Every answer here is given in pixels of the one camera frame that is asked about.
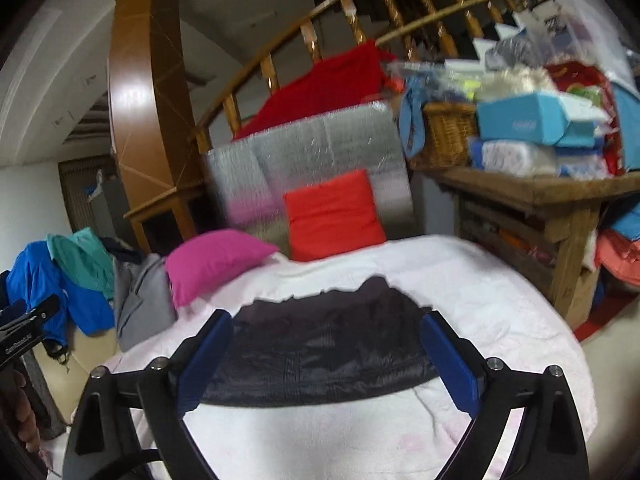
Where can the brown striped curtain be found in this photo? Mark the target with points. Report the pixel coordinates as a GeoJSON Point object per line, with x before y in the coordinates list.
{"type": "Point", "coordinates": [75, 195]}

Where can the pink pillow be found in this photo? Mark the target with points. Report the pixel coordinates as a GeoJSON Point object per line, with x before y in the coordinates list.
{"type": "Point", "coordinates": [210, 265]}

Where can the wooden pillar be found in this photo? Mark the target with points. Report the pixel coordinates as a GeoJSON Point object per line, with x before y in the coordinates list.
{"type": "Point", "coordinates": [145, 110]}

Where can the teal jacket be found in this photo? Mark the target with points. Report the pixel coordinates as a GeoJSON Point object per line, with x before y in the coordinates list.
{"type": "Point", "coordinates": [85, 260]}

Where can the cream cloth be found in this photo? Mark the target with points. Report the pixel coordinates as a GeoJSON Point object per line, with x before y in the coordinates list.
{"type": "Point", "coordinates": [515, 82]}

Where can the silver foil mat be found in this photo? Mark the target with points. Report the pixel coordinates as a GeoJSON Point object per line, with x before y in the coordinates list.
{"type": "Point", "coordinates": [300, 150]}

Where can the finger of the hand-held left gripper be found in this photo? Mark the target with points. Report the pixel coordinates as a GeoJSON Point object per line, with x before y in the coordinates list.
{"type": "Point", "coordinates": [35, 312]}

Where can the wicker basket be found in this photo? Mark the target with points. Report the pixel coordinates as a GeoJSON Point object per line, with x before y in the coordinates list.
{"type": "Point", "coordinates": [445, 135]}

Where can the red cloth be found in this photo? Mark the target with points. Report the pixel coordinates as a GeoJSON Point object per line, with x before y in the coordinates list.
{"type": "Point", "coordinates": [325, 85]}

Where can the blue jacket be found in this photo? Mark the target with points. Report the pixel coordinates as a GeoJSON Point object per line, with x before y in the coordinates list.
{"type": "Point", "coordinates": [35, 275]}

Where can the light blue box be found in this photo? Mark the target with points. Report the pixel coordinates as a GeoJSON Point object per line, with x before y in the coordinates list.
{"type": "Point", "coordinates": [520, 120]}

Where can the white tissue pack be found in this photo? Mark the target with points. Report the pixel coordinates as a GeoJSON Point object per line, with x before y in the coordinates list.
{"type": "Point", "coordinates": [520, 157]}

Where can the red gift bag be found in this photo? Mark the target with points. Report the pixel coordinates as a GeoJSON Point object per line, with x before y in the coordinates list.
{"type": "Point", "coordinates": [590, 77]}

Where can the clear plastic container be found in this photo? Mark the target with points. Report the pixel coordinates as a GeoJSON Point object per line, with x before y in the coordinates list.
{"type": "Point", "coordinates": [580, 25]}

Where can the person's left hand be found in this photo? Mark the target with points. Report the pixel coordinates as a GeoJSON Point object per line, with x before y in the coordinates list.
{"type": "Point", "coordinates": [25, 410]}

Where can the blue cloth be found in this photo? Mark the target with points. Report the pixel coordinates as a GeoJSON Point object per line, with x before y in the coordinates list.
{"type": "Point", "coordinates": [412, 120]}

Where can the wooden stair railing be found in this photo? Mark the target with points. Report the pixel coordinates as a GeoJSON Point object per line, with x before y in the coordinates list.
{"type": "Point", "coordinates": [268, 72]}

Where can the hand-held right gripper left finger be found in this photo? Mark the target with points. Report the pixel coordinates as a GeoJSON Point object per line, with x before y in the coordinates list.
{"type": "Point", "coordinates": [205, 360]}

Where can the wooden table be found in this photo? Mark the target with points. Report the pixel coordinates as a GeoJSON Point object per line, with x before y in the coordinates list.
{"type": "Point", "coordinates": [525, 185]}

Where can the red pillow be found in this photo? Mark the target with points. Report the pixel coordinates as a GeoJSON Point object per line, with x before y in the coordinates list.
{"type": "Point", "coordinates": [335, 215]}

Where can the coral cloth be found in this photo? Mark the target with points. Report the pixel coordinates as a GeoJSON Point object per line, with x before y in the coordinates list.
{"type": "Point", "coordinates": [620, 255]}

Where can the white blanket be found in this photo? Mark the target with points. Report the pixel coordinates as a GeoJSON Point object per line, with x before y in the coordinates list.
{"type": "Point", "coordinates": [350, 440]}

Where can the black puffer jacket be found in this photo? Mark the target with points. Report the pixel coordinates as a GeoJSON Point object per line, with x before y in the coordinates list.
{"type": "Point", "coordinates": [325, 345]}

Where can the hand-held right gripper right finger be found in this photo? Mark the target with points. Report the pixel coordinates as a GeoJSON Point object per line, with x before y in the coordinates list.
{"type": "Point", "coordinates": [450, 365]}

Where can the clear plastic bag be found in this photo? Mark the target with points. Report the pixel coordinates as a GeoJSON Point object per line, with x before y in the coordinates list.
{"type": "Point", "coordinates": [515, 52]}

